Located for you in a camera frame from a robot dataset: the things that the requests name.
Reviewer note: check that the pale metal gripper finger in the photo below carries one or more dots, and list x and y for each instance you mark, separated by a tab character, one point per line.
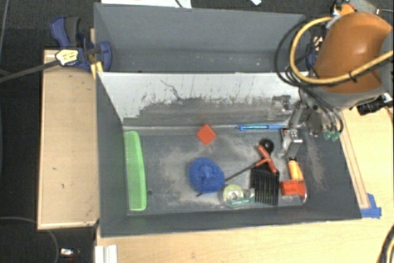
289	141
278	107

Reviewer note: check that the black ball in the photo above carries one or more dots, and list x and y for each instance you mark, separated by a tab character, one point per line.
266	144

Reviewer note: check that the blue pen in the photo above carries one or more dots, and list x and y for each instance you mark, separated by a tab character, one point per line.
257	127

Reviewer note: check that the orange and red hand tool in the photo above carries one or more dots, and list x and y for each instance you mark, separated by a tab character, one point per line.
294	186

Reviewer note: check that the black wide-tooth comb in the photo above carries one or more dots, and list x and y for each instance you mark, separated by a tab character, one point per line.
264	188

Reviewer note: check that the clear green tape dispenser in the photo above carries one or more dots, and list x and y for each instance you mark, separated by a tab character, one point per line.
237	196

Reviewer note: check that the red square block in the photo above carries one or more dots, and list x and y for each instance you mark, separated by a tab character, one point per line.
206	134

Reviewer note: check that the blue mesh scrubber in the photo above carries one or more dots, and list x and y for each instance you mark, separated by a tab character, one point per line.
206	175

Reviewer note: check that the grey metal bin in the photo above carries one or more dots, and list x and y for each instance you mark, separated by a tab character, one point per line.
184	40

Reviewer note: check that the green comb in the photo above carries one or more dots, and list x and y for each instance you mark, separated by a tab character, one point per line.
135	169

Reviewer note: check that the pale wood board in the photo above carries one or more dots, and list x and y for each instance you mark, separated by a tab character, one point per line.
69	148

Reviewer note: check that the black cylinder on white bracket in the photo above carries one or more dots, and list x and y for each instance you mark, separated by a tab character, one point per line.
371	106

